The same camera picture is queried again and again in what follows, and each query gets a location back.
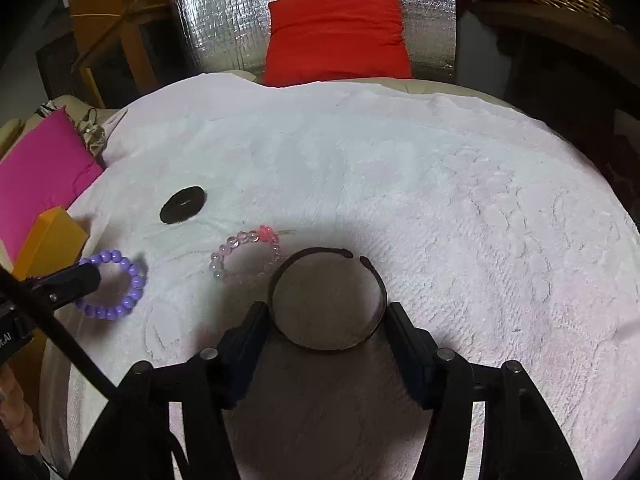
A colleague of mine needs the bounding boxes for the pink fluffy blanket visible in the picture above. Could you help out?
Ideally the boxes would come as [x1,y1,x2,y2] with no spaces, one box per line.
[58,74,639,479]

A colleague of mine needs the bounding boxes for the black cable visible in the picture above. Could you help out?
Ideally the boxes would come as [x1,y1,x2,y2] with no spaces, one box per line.
[34,309,122,399]

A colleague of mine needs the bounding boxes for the pink clear bead bracelet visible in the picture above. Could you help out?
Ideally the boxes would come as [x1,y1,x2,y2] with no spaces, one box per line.
[208,224,284,281]

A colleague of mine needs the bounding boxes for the dark bangle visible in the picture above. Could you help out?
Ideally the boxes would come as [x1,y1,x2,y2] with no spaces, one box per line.
[267,247,388,353]

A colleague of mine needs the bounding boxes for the silver foil insulation sheet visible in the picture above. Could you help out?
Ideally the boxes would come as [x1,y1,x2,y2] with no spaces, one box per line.
[172,0,457,81]

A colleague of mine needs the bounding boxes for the purple bead bracelet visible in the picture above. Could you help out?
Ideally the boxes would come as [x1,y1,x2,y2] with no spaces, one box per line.
[74,248,147,322]

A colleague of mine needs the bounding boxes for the black scrunchie ring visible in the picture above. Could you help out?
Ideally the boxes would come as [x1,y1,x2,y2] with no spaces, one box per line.
[158,185,207,226]

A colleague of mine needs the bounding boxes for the magenta cushion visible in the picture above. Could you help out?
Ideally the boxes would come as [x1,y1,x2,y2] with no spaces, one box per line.
[0,110,103,262]

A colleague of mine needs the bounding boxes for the cream leather sofa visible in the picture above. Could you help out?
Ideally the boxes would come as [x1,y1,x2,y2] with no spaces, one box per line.
[1,94,119,159]

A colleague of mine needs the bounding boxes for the orange cardboard box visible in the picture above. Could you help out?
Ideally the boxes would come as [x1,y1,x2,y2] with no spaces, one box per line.
[12,207,88,281]

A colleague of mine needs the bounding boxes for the red cushion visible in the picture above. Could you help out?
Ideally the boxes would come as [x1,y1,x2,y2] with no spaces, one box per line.
[262,0,411,87]

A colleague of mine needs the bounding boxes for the patterned fabric bundle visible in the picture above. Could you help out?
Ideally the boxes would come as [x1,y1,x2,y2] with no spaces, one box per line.
[36,100,107,159]

